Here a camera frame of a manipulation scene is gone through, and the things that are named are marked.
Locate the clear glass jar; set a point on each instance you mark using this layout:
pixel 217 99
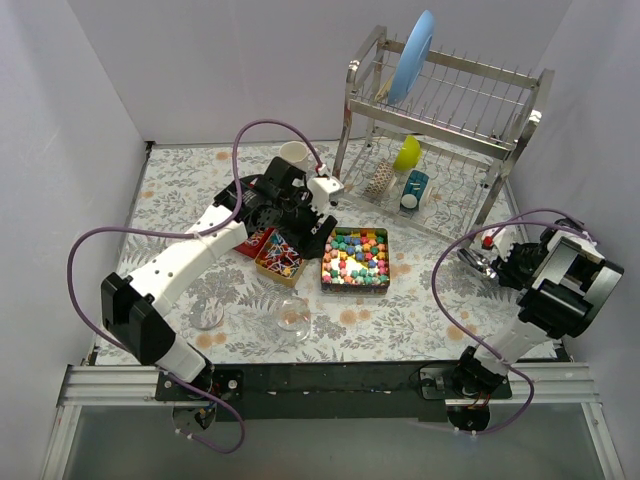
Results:
pixel 293 319

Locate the white ceramic mug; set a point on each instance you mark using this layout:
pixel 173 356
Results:
pixel 297 154

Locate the gold tin of star candies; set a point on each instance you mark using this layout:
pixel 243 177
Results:
pixel 356 261

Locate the aluminium table edge rail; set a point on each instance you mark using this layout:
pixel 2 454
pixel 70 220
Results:
pixel 391 420

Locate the red tin of swirl lollipops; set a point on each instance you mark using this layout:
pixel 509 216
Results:
pixel 255 242

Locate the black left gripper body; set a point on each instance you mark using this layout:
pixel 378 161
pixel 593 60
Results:
pixel 316 232

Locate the teal and white container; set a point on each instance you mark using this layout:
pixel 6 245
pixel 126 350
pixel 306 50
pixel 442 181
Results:
pixel 415 193

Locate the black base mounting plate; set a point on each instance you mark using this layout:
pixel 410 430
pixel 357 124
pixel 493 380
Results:
pixel 363 390

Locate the yellow green bowl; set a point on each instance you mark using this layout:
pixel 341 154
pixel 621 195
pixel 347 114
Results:
pixel 408 155

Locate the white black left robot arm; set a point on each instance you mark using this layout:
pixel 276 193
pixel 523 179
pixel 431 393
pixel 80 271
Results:
pixel 134 307

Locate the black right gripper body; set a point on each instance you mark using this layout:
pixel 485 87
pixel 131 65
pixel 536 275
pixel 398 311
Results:
pixel 503 263

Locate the silver metal scoop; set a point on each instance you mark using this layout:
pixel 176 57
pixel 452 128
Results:
pixel 477 263

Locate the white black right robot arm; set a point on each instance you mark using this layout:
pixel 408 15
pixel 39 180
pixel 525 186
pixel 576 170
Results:
pixel 563 281

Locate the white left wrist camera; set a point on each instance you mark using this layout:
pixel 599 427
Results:
pixel 325 190

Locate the gold tin of ball lollipops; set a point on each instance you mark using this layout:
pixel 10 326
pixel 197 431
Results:
pixel 279 261

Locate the light blue plate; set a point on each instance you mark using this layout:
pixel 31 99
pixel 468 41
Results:
pixel 412 58

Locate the stainless steel dish rack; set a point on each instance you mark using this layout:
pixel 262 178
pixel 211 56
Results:
pixel 473 121

